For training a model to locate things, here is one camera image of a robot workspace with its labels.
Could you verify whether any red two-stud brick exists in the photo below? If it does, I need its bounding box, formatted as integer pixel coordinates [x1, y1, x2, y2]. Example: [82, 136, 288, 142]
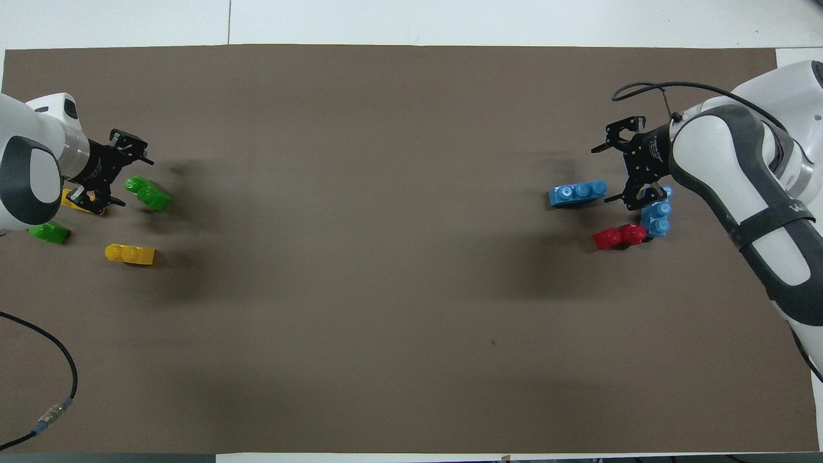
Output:
[592, 223, 648, 250]

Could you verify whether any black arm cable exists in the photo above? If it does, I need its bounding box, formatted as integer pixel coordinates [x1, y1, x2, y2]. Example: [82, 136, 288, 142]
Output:
[0, 311, 78, 451]
[611, 81, 793, 137]

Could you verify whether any green two-stud brick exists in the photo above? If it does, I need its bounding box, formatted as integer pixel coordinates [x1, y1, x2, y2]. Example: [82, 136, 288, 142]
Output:
[124, 175, 172, 212]
[28, 221, 71, 245]

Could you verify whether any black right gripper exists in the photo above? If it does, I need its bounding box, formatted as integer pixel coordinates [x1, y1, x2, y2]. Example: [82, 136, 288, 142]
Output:
[592, 116, 673, 212]

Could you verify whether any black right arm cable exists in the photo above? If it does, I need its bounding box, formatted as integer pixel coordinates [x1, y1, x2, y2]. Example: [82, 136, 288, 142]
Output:
[611, 81, 793, 137]

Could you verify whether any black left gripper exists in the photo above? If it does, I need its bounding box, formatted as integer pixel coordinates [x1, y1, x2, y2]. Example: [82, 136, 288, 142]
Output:
[68, 130, 155, 216]

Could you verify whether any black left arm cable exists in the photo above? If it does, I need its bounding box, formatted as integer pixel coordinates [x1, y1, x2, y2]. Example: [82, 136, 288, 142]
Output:
[0, 311, 78, 451]

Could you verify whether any blue three-stud brick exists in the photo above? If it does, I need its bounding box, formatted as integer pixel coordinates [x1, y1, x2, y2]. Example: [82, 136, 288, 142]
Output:
[548, 179, 608, 208]
[640, 185, 674, 239]

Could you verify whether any yellow two-stud brick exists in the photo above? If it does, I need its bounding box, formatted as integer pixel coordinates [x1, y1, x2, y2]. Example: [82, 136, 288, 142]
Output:
[104, 243, 156, 266]
[60, 188, 107, 216]

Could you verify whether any brown table mat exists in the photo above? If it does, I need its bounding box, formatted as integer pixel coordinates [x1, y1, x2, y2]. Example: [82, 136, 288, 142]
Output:
[0, 44, 820, 454]

